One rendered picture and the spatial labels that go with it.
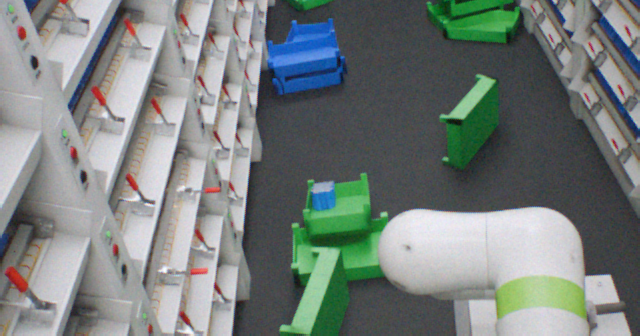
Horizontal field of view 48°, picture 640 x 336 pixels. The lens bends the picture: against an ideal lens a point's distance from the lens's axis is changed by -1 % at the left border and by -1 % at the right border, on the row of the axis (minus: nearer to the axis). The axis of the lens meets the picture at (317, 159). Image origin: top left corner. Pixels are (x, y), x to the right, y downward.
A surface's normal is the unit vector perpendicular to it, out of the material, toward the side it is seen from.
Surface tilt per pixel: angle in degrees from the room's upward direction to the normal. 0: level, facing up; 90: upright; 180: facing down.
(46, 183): 90
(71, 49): 23
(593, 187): 0
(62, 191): 90
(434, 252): 49
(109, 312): 90
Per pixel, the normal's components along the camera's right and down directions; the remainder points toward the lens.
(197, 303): 0.24, -0.78
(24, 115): 0.01, 0.59
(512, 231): -0.32, -0.60
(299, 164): -0.15, -0.80
